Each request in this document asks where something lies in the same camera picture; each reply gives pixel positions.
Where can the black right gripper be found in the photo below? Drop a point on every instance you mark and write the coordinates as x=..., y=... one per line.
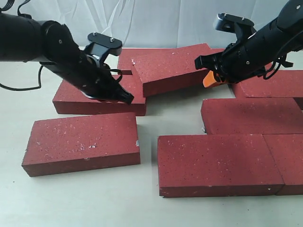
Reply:
x=259, y=55

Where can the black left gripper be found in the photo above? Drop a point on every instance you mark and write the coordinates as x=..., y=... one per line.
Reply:
x=87, y=77

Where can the red brick with white scuffs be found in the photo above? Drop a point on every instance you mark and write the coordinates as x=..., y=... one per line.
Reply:
x=73, y=144

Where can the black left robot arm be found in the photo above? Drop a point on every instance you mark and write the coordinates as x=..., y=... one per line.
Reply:
x=52, y=45

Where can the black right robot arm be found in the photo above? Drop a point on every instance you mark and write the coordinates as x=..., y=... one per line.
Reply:
x=290, y=21

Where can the front large red brick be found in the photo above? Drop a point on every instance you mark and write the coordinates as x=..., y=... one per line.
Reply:
x=216, y=166

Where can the white backdrop sheet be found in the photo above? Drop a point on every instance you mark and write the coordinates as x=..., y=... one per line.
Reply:
x=150, y=23

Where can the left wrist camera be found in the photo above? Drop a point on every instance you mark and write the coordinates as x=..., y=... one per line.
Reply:
x=102, y=45

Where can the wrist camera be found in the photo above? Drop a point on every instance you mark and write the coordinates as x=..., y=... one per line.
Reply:
x=102, y=45
x=242, y=27

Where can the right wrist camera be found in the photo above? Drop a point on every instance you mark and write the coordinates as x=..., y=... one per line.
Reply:
x=242, y=27

